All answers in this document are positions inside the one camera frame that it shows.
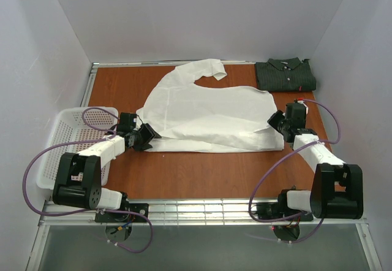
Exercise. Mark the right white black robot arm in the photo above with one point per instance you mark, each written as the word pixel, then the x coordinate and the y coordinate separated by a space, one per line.
pixel 337 187

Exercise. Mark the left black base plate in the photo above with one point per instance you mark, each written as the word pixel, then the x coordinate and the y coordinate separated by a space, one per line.
pixel 132 212

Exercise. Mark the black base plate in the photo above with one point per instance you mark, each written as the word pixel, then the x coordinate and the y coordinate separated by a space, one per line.
pixel 273 211
pixel 132 212

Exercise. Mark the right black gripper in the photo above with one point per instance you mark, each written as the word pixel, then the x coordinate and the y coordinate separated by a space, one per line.
pixel 276 121

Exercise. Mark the aluminium table frame rail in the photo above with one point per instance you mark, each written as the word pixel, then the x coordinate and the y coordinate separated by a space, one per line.
pixel 170 212

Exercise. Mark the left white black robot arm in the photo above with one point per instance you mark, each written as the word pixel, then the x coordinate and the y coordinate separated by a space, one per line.
pixel 78 180

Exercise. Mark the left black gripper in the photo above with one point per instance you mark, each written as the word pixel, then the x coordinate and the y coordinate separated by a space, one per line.
pixel 146 137

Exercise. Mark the white plastic basket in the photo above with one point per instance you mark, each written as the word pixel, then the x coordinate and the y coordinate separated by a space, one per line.
pixel 72 126

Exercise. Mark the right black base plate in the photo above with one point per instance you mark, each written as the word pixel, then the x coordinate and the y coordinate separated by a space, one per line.
pixel 273 211

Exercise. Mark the folded dark green shirt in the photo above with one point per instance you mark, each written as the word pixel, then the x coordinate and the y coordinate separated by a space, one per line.
pixel 285 75

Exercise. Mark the white long sleeve shirt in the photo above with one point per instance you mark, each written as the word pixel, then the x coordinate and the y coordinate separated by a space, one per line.
pixel 193 118

